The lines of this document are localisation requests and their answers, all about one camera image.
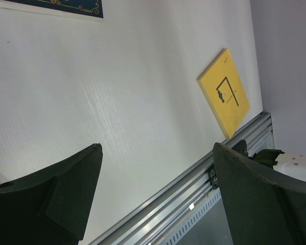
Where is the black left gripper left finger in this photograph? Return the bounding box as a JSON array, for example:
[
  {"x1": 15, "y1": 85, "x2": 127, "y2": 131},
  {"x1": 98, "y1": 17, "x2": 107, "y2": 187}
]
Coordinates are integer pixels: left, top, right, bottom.
[{"x1": 0, "y1": 143, "x2": 103, "y2": 244}]

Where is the yellow hangman book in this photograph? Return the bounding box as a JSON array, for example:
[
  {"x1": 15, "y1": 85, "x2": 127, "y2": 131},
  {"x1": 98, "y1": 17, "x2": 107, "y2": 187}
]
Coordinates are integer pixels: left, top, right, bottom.
[{"x1": 197, "y1": 48, "x2": 250, "y2": 139}]

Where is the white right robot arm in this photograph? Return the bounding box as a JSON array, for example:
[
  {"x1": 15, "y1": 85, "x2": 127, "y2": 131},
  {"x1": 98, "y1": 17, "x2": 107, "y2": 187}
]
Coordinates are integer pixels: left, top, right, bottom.
[{"x1": 252, "y1": 149, "x2": 306, "y2": 182}]

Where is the dark blue Nineteen Eighty-Four book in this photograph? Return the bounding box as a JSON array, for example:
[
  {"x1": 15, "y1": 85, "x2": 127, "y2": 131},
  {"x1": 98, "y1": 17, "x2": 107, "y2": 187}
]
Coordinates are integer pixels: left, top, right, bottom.
[{"x1": 0, "y1": 0, "x2": 104, "y2": 21}]

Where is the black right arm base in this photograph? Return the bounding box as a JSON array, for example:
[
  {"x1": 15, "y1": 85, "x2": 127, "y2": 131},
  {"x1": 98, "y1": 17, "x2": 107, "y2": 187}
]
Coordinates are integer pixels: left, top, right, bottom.
[{"x1": 209, "y1": 140, "x2": 249, "y2": 189}]

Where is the perforated grey cable duct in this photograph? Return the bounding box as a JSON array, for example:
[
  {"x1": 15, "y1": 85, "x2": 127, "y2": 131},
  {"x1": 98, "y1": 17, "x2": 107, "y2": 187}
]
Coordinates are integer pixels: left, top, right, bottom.
[{"x1": 160, "y1": 196, "x2": 222, "y2": 245}]

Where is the aluminium mounting rail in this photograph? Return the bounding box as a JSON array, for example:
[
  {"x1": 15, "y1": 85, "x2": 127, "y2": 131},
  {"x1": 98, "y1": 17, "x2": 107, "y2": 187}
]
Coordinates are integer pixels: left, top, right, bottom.
[{"x1": 88, "y1": 112, "x2": 275, "y2": 245}]

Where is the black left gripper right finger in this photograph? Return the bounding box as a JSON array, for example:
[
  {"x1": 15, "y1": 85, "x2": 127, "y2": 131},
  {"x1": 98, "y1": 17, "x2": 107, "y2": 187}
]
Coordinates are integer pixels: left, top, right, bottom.
[{"x1": 218, "y1": 158, "x2": 306, "y2": 244}]

